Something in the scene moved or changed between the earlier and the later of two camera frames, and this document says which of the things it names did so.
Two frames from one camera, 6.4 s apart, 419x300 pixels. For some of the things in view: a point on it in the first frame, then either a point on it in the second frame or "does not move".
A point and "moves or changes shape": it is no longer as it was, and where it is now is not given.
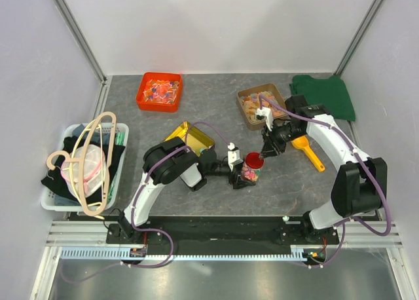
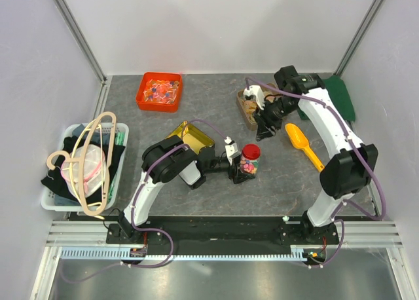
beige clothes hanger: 85,204 does not move
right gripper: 271,146 → 264,130
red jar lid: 253,160 → 251,151
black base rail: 221,234 does not move
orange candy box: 160,92 does not move
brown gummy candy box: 247,105 does not move
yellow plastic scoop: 301,142 does not move
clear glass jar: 249,173 moves or changes shape
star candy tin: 194,137 does not move
